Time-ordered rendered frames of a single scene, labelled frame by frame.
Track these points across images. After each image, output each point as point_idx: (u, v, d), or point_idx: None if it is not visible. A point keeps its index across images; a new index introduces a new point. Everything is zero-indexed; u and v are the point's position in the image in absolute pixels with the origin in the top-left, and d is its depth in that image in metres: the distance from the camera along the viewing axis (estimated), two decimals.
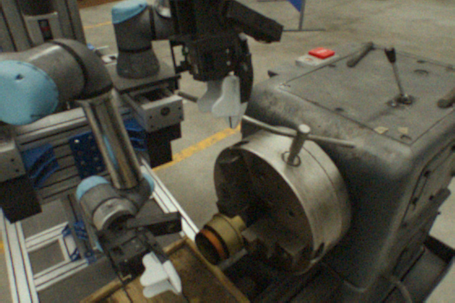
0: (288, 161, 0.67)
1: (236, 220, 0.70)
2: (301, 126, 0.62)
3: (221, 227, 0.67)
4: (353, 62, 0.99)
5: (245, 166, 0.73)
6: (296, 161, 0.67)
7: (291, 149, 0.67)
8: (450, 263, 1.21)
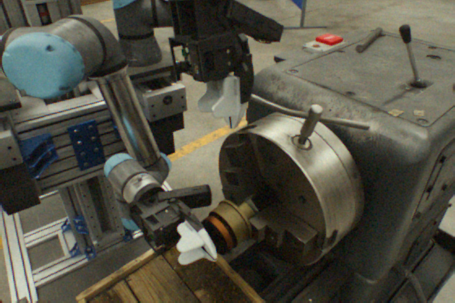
0: (299, 145, 0.64)
1: (243, 207, 0.67)
2: (314, 106, 0.58)
3: (227, 214, 0.64)
4: (362, 48, 0.95)
5: (253, 151, 0.69)
6: (308, 145, 0.64)
7: (301, 132, 0.63)
8: None
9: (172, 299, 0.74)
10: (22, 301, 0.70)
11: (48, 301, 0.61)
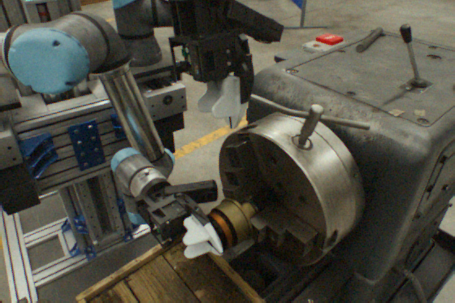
0: (300, 145, 0.63)
1: (245, 206, 0.67)
2: (314, 106, 0.58)
3: (230, 212, 0.64)
4: (363, 48, 0.95)
5: (253, 151, 0.69)
6: (308, 145, 0.64)
7: (302, 132, 0.63)
8: None
9: (172, 299, 0.74)
10: (22, 301, 0.70)
11: (48, 301, 0.60)
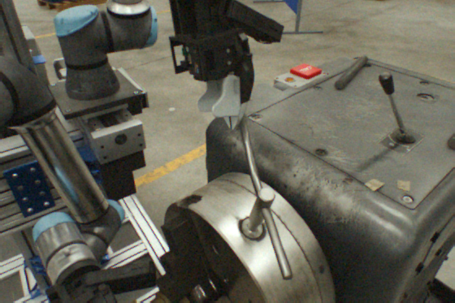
0: (245, 225, 0.50)
1: None
2: (269, 190, 0.44)
3: None
4: (343, 84, 0.81)
5: (197, 231, 0.55)
6: (252, 235, 0.49)
7: None
8: None
9: None
10: None
11: None
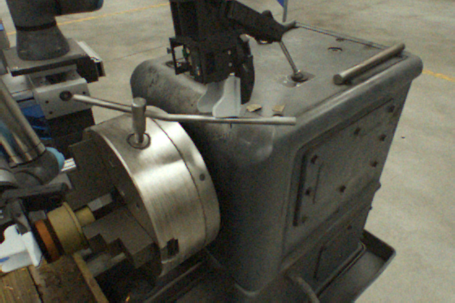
0: (143, 136, 0.58)
1: (82, 212, 0.60)
2: (141, 103, 0.51)
3: (57, 218, 0.57)
4: None
5: (99, 151, 0.62)
6: (132, 136, 0.57)
7: (140, 135, 0.55)
8: (385, 263, 1.10)
9: None
10: None
11: None
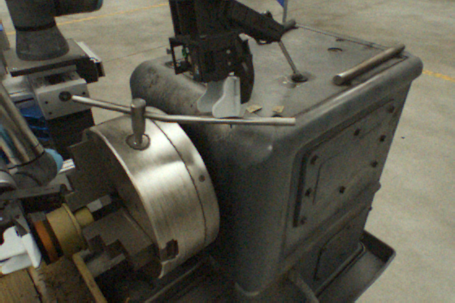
0: (142, 137, 0.58)
1: (81, 213, 0.60)
2: (140, 105, 0.51)
3: (56, 219, 0.57)
4: None
5: (98, 152, 0.62)
6: (132, 137, 0.57)
7: (140, 136, 0.55)
8: (385, 264, 1.10)
9: None
10: None
11: None
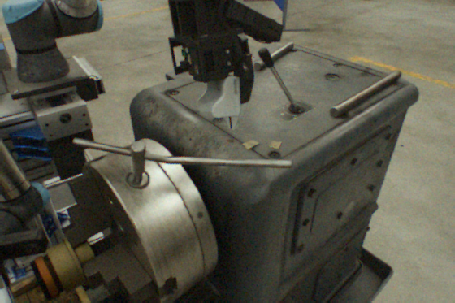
0: (142, 175, 0.59)
1: (81, 248, 0.61)
2: (140, 148, 0.52)
3: (57, 256, 0.58)
4: (260, 66, 0.89)
5: (98, 187, 0.63)
6: (131, 175, 0.58)
7: (140, 175, 0.56)
8: (383, 283, 1.11)
9: None
10: None
11: None
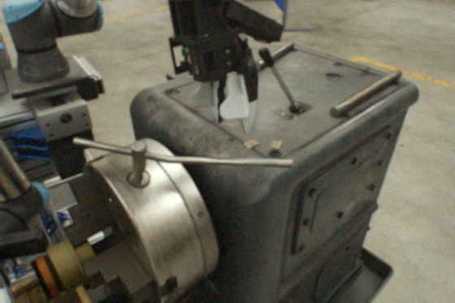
0: (142, 175, 0.59)
1: (82, 248, 0.61)
2: (141, 148, 0.52)
3: (58, 256, 0.58)
4: (260, 66, 0.89)
5: (99, 186, 0.63)
6: (132, 175, 0.58)
7: (140, 175, 0.56)
8: (383, 283, 1.11)
9: None
10: None
11: None
